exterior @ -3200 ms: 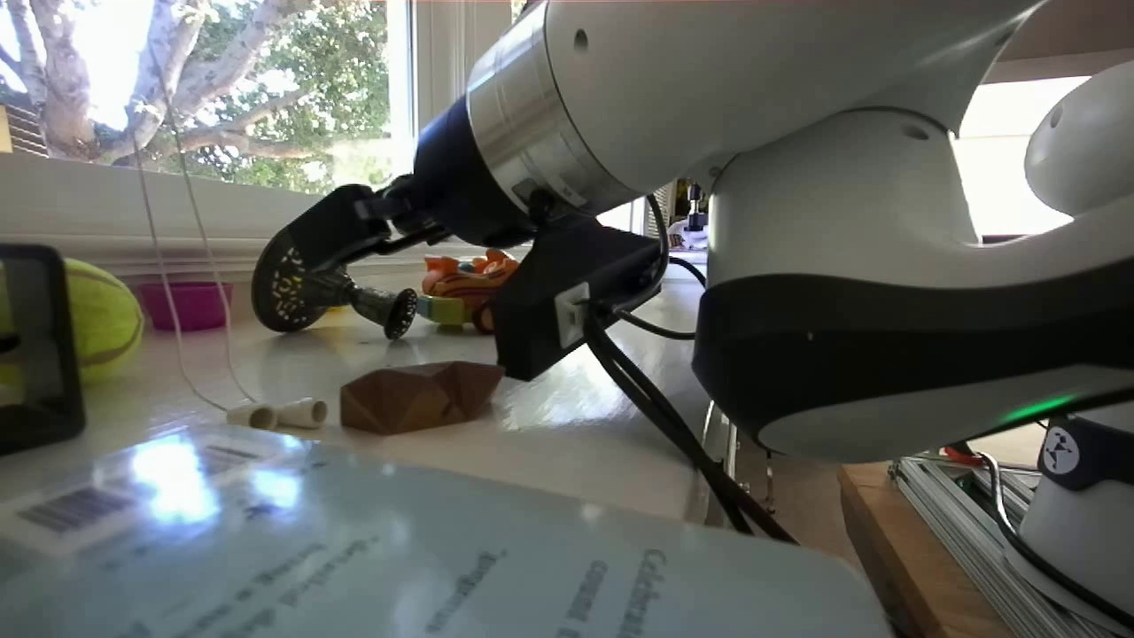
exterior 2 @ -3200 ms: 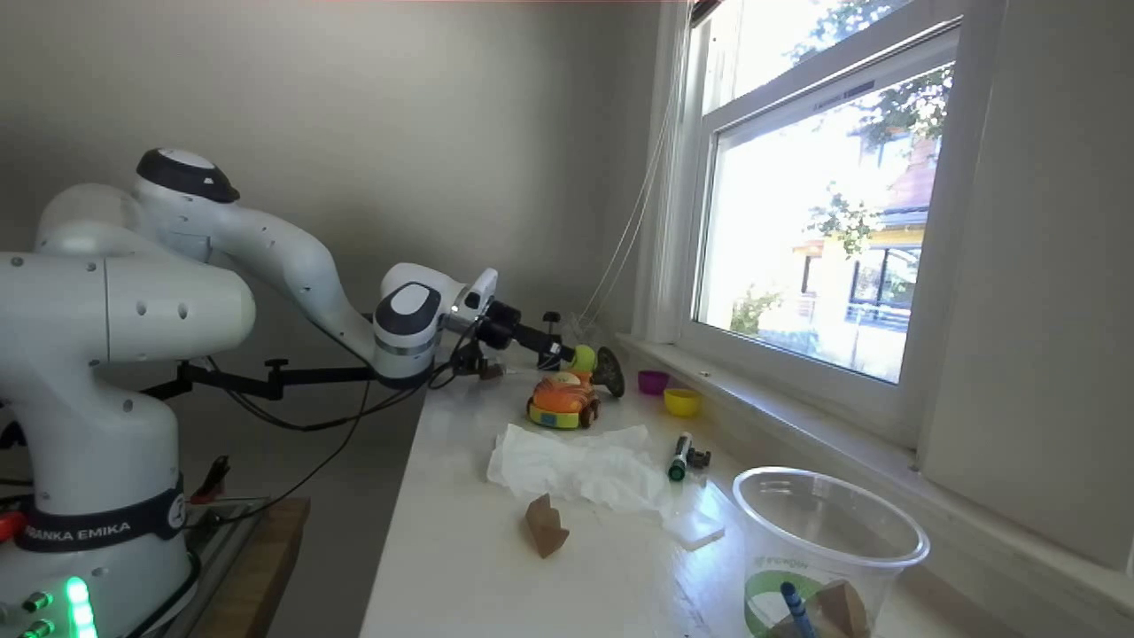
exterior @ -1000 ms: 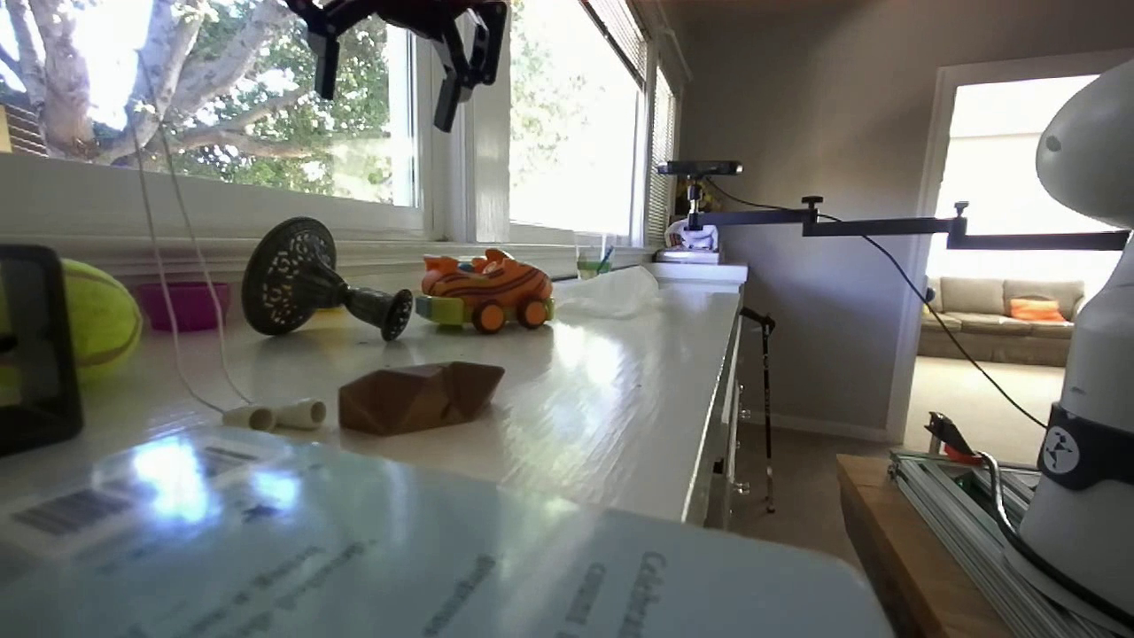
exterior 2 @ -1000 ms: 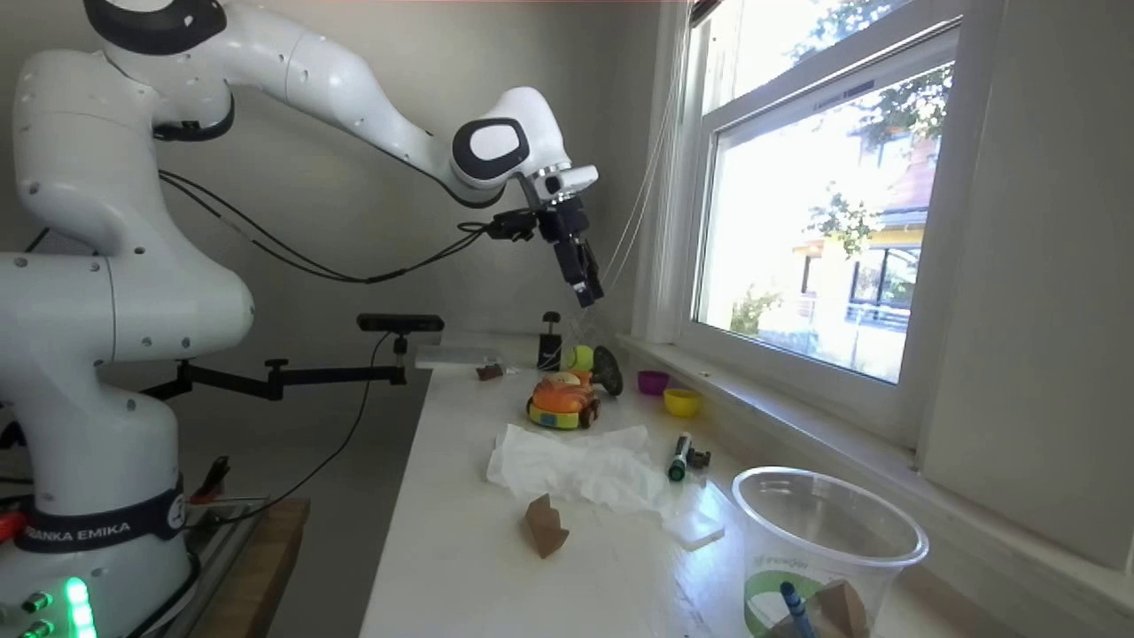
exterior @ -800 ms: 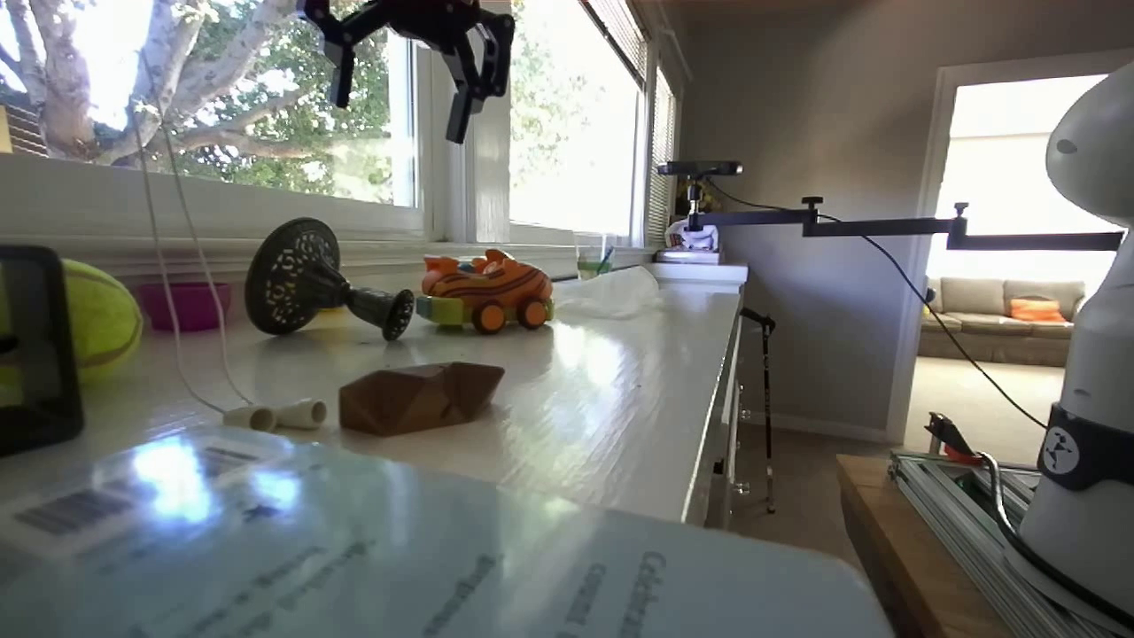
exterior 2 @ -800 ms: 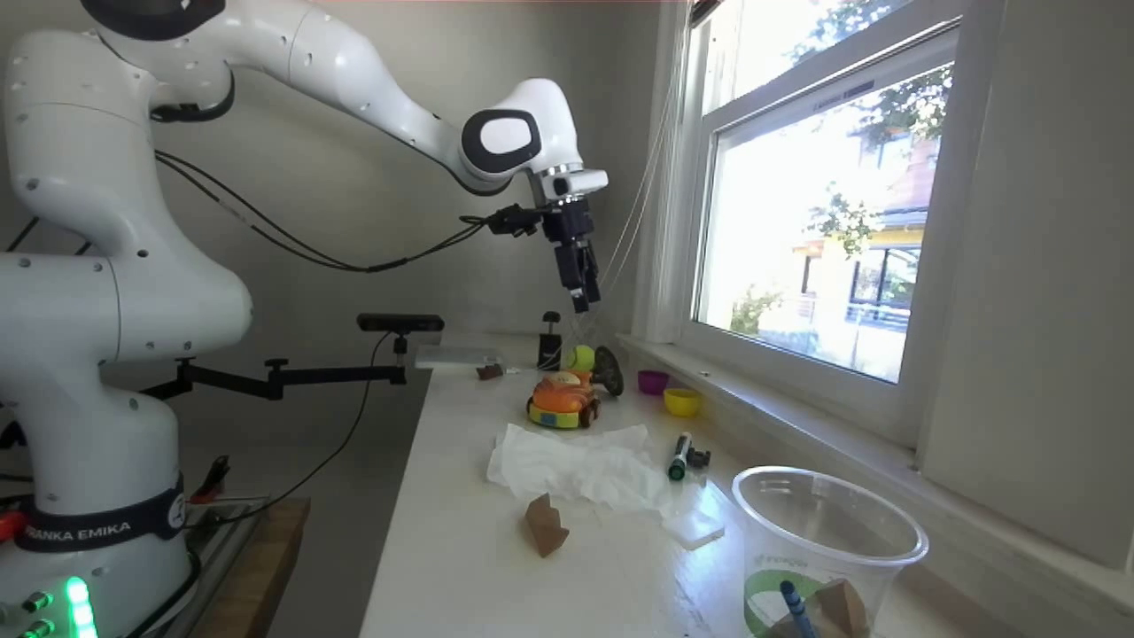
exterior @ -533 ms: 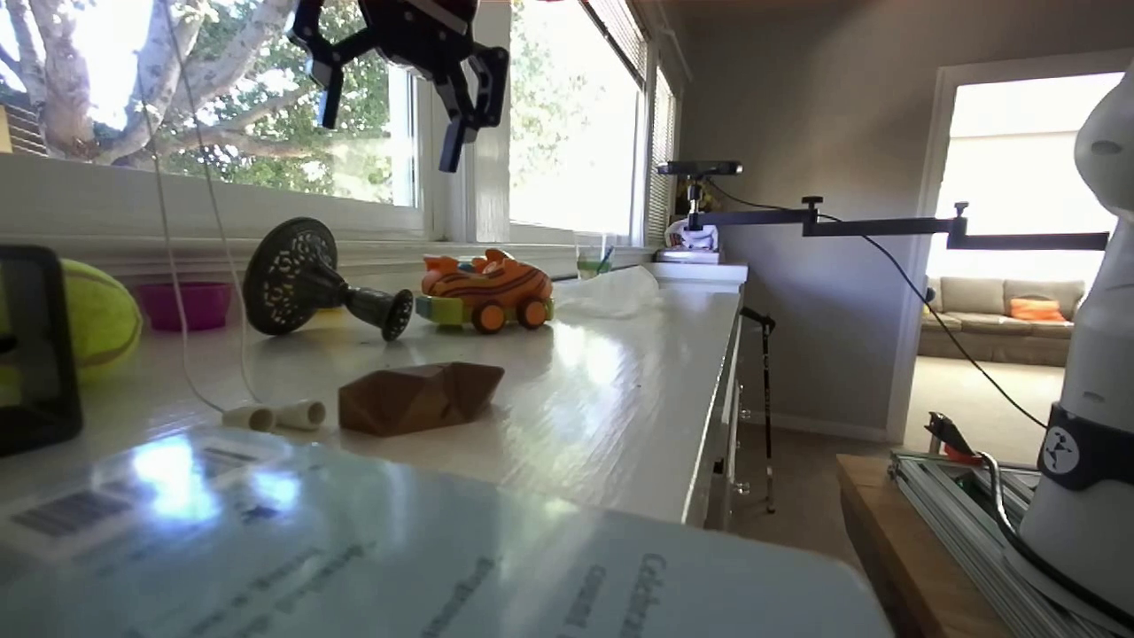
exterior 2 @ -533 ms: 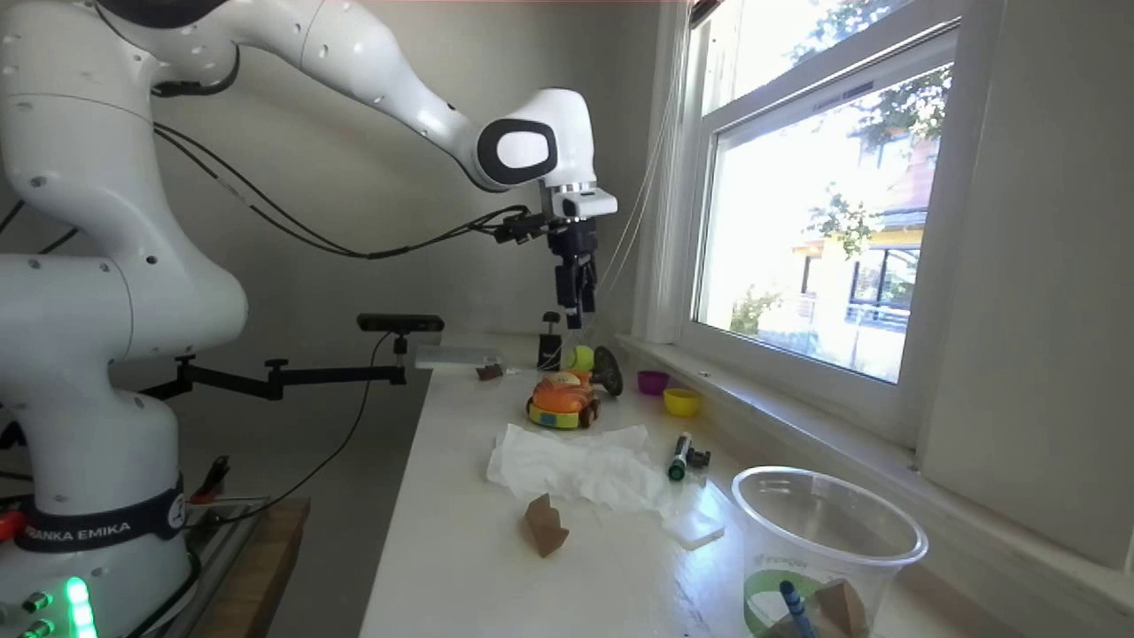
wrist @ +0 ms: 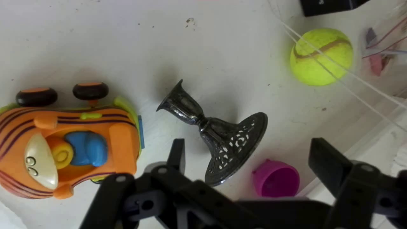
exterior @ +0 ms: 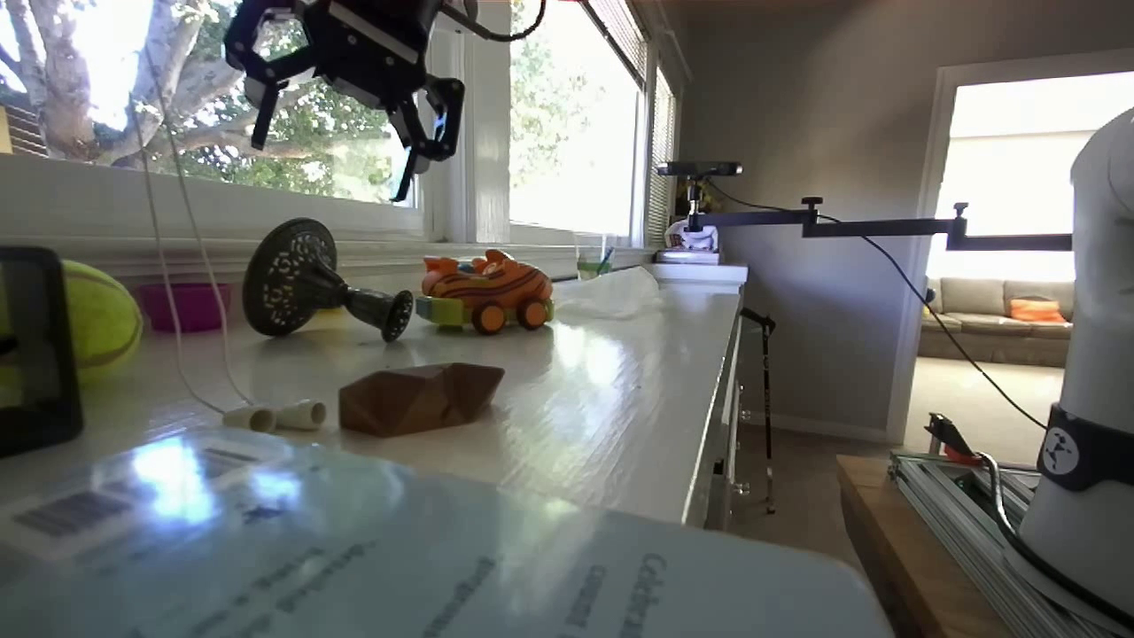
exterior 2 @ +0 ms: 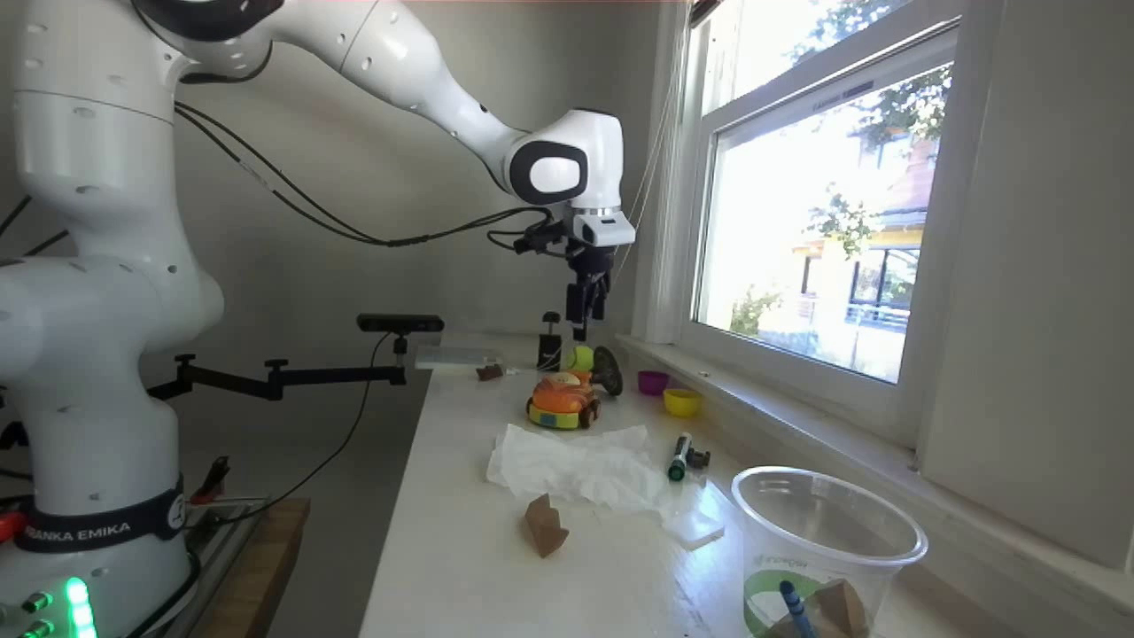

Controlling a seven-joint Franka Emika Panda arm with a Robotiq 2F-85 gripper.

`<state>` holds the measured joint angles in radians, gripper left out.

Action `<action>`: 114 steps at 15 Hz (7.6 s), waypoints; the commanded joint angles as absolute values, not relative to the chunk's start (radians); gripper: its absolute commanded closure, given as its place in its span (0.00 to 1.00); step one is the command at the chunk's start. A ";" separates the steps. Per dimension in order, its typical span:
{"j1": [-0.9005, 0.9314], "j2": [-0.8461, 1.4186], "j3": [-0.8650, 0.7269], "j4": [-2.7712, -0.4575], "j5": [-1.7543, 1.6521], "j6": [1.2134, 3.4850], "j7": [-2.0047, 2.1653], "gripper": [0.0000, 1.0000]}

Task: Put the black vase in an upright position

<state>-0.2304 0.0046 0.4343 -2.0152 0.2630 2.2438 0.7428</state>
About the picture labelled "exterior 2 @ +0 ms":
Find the white paper card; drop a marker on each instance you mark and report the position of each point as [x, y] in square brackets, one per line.
[700, 527]

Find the brown lumpy object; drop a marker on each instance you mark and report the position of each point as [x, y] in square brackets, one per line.
[544, 527]

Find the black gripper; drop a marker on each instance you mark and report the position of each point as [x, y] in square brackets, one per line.
[590, 267]

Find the white paper towel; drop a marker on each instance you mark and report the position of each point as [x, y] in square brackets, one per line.
[577, 465]

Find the small black bottle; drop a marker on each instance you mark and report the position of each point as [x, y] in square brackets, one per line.
[550, 350]

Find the large clear plastic cup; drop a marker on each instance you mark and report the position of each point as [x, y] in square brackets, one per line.
[825, 517]

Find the green marker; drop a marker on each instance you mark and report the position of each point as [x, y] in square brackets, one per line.
[679, 461]

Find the wooden board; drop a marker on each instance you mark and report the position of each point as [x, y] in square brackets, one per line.
[251, 569]

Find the yellow plastic cup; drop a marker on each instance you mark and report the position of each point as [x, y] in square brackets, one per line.
[680, 403]

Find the white window frame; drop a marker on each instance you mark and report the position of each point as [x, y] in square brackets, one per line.
[695, 179]

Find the green-rimmed round lid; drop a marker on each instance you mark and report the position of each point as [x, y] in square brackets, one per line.
[756, 595]

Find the small brown block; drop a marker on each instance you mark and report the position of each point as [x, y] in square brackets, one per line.
[490, 368]

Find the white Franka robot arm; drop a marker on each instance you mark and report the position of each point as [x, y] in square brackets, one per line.
[92, 295]

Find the yellow-green ball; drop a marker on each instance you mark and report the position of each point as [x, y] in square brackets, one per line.
[577, 360]

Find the brown cardboard scrap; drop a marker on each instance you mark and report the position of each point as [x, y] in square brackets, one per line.
[843, 605]

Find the black stereo camera bar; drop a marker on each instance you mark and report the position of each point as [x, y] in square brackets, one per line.
[401, 319]

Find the blue marker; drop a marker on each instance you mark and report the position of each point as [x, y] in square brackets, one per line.
[793, 605]

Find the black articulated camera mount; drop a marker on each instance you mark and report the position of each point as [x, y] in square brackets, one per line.
[283, 376]

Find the magenta plastic cup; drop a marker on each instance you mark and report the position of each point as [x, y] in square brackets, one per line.
[649, 385]

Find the orange toy car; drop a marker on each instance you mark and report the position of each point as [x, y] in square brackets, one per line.
[559, 403]

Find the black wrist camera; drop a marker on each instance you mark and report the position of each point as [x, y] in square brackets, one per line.
[539, 234]

